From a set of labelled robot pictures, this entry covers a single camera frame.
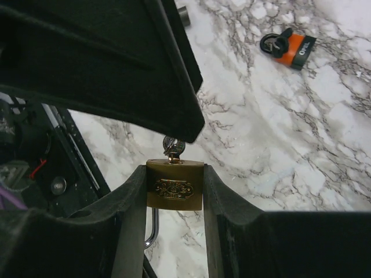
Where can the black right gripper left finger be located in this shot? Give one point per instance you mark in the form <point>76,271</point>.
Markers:
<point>104,239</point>

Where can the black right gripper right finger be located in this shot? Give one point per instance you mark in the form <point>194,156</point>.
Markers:
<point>245,241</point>

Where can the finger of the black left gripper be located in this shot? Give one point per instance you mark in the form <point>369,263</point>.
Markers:
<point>124,60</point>

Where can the brass padlock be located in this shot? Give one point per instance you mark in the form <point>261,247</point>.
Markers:
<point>172,184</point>

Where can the orange black padlock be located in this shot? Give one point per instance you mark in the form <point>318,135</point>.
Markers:
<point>288,48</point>

